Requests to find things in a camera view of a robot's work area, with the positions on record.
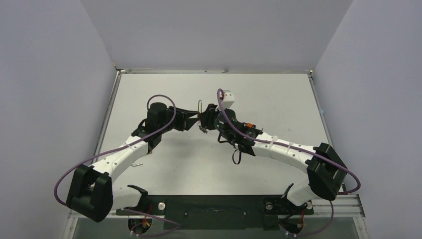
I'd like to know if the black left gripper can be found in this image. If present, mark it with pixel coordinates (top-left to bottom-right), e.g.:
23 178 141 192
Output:
159 107 200 134

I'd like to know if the small brass padlock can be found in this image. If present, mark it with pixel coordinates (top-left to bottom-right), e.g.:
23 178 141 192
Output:
198 100 203 116

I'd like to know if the black headed key bunch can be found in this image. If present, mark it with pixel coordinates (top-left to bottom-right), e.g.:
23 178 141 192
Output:
197 122 208 134

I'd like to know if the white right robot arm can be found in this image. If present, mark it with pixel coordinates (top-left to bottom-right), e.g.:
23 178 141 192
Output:
198 104 346 213

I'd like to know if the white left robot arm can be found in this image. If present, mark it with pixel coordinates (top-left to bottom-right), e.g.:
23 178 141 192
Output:
65 103 199 222

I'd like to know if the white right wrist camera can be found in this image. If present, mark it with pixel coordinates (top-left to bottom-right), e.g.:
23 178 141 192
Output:
219 90 235 109

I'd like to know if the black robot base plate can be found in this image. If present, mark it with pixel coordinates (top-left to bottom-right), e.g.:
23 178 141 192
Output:
116 195 314 231

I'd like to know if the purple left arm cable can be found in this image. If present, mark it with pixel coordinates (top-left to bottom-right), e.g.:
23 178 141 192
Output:
53 95 182 238

